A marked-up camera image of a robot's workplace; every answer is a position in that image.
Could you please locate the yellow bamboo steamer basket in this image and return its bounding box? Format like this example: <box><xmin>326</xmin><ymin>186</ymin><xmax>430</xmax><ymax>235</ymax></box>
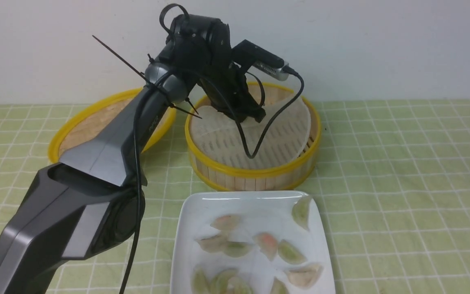
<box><xmin>184</xmin><ymin>96</ymin><xmax>321</xmax><ymax>191</ymax></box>

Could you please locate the green dumpling bottom left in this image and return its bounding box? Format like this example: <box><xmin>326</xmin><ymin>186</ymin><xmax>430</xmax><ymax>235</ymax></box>
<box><xmin>191</xmin><ymin>265</ymin><xmax>210</xmax><ymax>294</ymax></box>

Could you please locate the pink green dumpling bottom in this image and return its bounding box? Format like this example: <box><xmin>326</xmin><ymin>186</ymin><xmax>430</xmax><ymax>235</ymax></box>
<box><xmin>224</xmin><ymin>276</ymin><xmax>254</xmax><ymax>294</ymax></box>

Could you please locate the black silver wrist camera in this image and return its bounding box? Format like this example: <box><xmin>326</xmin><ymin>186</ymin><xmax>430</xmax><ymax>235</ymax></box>
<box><xmin>232</xmin><ymin>40</ymin><xmax>290</xmax><ymax>81</ymax></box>

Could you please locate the pale grey dumpling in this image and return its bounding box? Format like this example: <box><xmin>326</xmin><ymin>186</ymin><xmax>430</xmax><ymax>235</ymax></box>
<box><xmin>195</xmin><ymin>231</ymin><xmax>230</xmax><ymax>253</ymax></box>

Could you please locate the green dumpling at plate corner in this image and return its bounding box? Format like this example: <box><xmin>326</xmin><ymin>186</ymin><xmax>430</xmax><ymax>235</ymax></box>
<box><xmin>291</xmin><ymin>196</ymin><xmax>312</xmax><ymax>232</ymax></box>

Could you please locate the pale pink dumpling right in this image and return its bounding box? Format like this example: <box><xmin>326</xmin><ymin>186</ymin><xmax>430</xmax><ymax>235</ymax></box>
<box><xmin>284</xmin><ymin>263</ymin><xmax>324</xmax><ymax>289</ymax></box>

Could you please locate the white square plate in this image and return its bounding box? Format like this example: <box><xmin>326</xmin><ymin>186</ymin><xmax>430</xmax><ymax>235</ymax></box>
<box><xmin>170</xmin><ymin>191</ymin><xmax>336</xmax><ymax>294</ymax></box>

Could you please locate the green checkered tablecloth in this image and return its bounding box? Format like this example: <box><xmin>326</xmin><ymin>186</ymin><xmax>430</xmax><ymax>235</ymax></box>
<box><xmin>0</xmin><ymin>99</ymin><xmax>470</xmax><ymax>294</ymax></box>

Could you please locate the green dumpling bottom middle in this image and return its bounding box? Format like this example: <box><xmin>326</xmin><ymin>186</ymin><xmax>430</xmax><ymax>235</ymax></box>
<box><xmin>210</xmin><ymin>268</ymin><xmax>239</xmax><ymax>294</ymax></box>

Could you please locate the green dumpling centre left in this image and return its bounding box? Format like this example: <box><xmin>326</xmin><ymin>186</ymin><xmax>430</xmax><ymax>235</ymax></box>
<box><xmin>222</xmin><ymin>241</ymin><xmax>254</xmax><ymax>258</ymax></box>

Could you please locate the green dumpling bottom right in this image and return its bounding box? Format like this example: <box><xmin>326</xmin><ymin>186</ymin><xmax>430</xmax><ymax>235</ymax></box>
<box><xmin>269</xmin><ymin>277</ymin><xmax>290</xmax><ymax>294</ymax></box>

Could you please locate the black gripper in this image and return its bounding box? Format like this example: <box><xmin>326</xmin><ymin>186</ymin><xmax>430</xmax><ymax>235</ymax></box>
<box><xmin>170</xmin><ymin>14</ymin><xmax>266</xmax><ymax>123</ymax></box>

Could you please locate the pink orange dumpling centre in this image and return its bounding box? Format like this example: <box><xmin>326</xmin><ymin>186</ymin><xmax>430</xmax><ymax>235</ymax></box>
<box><xmin>253</xmin><ymin>232</ymin><xmax>279</xmax><ymax>262</ymax></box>

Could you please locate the pink dumpling upper left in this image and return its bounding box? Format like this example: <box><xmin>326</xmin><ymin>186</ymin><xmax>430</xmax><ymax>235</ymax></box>
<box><xmin>210</xmin><ymin>214</ymin><xmax>242</xmax><ymax>231</ymax></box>

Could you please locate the green dumpling centre right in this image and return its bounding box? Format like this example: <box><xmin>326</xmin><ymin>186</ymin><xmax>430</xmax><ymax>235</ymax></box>
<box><xmin>277</xmin><ymin>239</ymin><xmax>307</xmax><ymax>265</ymax></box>

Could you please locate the yellow bamboo steamer lid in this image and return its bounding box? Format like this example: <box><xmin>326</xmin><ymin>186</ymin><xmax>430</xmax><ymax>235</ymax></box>
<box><xmin>47</xmin><ymin>88</ymin><xmax>177</xmax><ymax>165</ymax></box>

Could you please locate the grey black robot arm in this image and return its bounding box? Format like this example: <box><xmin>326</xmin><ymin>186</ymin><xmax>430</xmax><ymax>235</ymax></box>
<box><xmin>0</xmin><ymin>13</ymin><xmax>264</xmax><ymax>294</ymax></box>

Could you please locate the white steamer liner cloth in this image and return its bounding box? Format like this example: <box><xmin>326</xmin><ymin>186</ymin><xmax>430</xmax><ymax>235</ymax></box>
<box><xmin>189</xmin><ymin>98</ymin><xmax>311</xmax><ymax>169</ymax></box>

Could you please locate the black cable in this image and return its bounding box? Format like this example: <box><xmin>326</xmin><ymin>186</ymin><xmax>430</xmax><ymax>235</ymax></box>
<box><xmin>119</xmin><ymin>3</ymin><xmax>305</xmax><ymax>294</ymax></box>

